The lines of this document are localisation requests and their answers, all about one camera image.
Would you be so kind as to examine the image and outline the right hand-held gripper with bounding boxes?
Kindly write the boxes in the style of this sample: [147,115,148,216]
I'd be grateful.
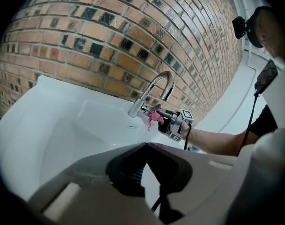
[156,108,195,143]

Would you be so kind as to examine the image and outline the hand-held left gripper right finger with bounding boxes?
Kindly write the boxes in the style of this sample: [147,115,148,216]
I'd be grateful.
[146,143,193,195]

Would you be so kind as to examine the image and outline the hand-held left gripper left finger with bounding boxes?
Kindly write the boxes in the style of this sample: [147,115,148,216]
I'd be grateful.
[106,146,147,197]

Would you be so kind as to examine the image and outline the pink cloth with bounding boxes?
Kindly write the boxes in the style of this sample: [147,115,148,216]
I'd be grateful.
[146,111,165,132]

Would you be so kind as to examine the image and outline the chrome sink faucet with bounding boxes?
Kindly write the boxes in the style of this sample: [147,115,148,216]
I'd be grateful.
[128,71,175,119]

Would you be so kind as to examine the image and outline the person's right forearm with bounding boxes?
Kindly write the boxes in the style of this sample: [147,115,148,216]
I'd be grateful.
[180,120,261,155]

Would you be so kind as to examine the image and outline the white sink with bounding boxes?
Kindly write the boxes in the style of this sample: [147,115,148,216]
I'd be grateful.
[0,75,205,203]

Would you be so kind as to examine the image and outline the person's white top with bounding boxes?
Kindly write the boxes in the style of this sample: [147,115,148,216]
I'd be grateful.
[226,55,285,225]

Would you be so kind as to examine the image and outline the person's black sleeve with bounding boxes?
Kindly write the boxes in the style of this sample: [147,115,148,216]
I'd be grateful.
[250,104,278,138]

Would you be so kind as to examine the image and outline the black chest device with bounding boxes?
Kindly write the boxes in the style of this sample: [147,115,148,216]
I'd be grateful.
[254,58,279,96]

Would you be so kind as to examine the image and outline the person's head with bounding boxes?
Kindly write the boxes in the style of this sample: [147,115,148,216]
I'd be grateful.
[256,8,285,62]

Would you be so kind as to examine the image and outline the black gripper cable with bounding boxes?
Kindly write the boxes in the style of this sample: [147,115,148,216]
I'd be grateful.
[183,123,192,150]

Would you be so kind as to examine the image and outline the black chest device cable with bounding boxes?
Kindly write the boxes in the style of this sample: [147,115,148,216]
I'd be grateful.
[235,88,260,157]

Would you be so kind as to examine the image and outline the black head camera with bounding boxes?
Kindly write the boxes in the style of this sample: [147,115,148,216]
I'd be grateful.
[232,15,248,40]

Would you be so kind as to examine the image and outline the black head strap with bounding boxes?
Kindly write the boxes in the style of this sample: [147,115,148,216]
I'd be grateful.
[246,6,274,49]

